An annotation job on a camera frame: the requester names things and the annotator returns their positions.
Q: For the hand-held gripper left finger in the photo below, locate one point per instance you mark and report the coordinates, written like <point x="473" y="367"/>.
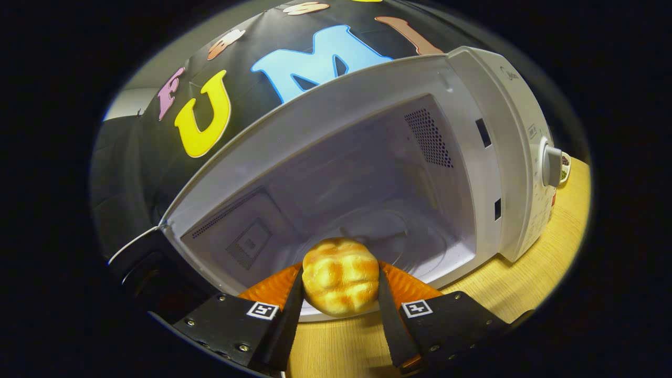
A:
<point x="289" y="325"/>

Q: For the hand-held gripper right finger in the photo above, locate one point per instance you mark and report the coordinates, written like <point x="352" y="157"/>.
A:
<point x="391" y="331"/>

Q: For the golden bread bun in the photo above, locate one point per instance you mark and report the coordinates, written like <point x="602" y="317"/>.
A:
<point x="341" y="278"/>

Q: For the white microwave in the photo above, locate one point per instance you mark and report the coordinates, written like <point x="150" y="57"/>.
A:
<point x="341" y="173"/>

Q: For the white divided bean dish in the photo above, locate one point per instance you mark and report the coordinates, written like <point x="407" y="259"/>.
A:
<point x="565" y="168"/>

